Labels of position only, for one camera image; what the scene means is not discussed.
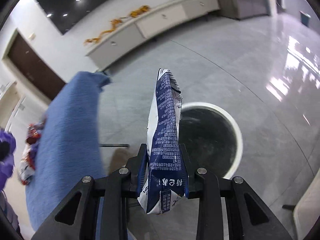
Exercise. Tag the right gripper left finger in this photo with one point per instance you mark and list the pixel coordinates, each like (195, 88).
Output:
(94, 202)

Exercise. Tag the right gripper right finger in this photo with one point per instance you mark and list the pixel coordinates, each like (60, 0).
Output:
(248, 217)

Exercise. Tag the white blue snack bag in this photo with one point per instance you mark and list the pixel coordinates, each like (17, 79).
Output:
(164, 185)

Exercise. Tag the white red plastic bag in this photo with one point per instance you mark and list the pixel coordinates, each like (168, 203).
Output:
(26, 168)

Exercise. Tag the red snack wrapper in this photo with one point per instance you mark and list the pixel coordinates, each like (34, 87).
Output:
(34, 132)

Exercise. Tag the purple candy wrapper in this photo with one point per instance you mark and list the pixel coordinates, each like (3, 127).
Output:
(8, 147)

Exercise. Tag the round white-rimmed trash bin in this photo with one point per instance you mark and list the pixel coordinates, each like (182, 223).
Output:
(212, 138)

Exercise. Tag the blue fluffy table cloth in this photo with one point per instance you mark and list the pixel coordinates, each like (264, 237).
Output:
(69, 145)

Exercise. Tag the dark brown entrance door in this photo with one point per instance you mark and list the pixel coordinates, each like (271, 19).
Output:
(34, 69)

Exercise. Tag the white low TV cabinet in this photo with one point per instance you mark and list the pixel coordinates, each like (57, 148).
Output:
(137, 31)

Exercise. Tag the golden dragon figurine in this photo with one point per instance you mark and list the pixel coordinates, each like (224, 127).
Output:
(114, 24)

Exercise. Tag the small blue-grey waste bin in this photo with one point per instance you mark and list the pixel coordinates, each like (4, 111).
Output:
(305, 18)

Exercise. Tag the golden tiger figurine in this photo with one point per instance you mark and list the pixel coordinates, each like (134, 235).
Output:
(141, 10)

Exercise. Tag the white wall switch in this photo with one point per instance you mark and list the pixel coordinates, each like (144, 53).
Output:
(31, 36)

